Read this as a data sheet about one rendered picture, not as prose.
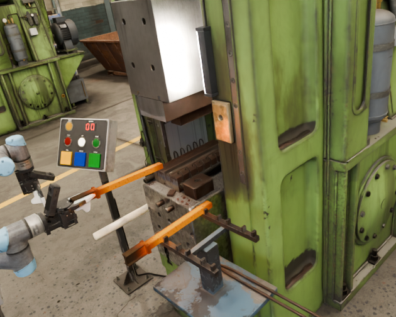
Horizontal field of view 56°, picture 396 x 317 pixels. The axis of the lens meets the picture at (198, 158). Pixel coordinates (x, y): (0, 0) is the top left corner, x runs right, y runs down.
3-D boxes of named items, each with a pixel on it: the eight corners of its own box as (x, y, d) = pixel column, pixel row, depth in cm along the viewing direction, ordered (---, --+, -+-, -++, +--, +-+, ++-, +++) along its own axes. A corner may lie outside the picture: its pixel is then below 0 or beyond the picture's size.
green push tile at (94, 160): (98, 167, 198) (99, 153, 198) (87, 166, 201) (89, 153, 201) (100, 167, 200) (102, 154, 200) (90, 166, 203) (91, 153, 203)
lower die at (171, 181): (179, 192, 176) (176, 177, 172) (155, 180, 190) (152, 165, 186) (240, 158, 199) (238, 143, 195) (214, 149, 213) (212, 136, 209)
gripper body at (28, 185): (21, 190, 179) (12, 168, 173) (39, 183, 182) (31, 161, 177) (24, 196, 173) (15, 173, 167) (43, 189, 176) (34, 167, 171)
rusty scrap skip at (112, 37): (137, 82, 769) (128, 40, 731) (88, 77, 892) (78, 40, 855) (178, 67, 843) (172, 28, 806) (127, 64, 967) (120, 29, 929)
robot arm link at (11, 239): (-4, 250, 128) (-13, 229, 124) (28, 234, 134) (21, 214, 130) (2, 260, 122) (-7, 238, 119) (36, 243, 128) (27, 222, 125)
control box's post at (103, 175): (132, 282, 256) (90, 139, 209) (129, 280, 259) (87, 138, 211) (137, 279, 258) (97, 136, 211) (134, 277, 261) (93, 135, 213)
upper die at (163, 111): (166, 122, 160) (162, 101, 156) (141, 114, 175) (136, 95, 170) (234, 94, 183) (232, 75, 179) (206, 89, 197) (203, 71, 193)
